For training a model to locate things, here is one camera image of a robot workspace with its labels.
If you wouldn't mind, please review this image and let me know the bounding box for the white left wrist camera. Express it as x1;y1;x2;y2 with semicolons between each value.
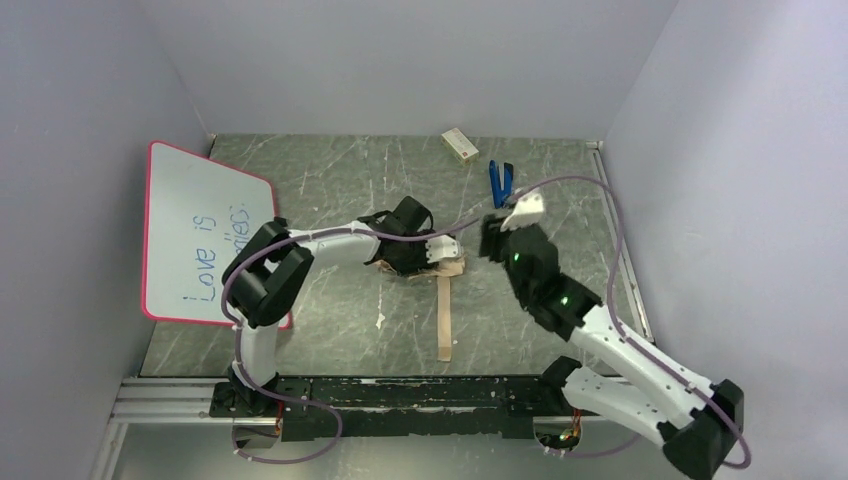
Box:
425;235;464;263

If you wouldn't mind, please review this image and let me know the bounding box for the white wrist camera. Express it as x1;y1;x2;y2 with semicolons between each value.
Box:
500;189;545;232
425;235;464;263

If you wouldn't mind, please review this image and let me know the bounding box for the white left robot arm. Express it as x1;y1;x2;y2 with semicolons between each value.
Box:
220;196;443;413

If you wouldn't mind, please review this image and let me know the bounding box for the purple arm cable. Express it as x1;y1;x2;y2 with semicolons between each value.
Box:
510;174;753;470
219;215;482;329

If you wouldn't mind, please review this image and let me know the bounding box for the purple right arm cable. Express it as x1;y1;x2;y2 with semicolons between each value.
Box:
510;174;753;470

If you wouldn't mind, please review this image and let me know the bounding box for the small white red box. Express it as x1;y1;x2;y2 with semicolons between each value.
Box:
440;128;480;165

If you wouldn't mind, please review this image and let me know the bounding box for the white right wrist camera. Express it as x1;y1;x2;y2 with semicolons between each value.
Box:
500;189;545;232

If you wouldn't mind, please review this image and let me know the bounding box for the beige folding umbrella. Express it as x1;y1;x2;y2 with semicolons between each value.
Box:
374;258;465;373

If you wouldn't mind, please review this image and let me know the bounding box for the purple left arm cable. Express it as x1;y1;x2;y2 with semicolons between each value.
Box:
219;215;482;329

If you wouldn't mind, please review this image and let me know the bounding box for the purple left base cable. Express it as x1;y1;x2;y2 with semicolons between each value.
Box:
231;324;344;465

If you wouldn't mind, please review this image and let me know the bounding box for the blue stapler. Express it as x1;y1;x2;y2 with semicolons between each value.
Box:
488;160;514;209

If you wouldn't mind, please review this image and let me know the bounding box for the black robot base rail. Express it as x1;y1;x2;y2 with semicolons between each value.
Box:
208;375;575;442

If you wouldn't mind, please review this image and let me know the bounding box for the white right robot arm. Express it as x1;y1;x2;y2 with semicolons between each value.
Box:
479;215;744;479

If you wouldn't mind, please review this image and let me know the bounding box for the pink framed whiteboard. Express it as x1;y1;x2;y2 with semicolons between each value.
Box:
141;141;277;327

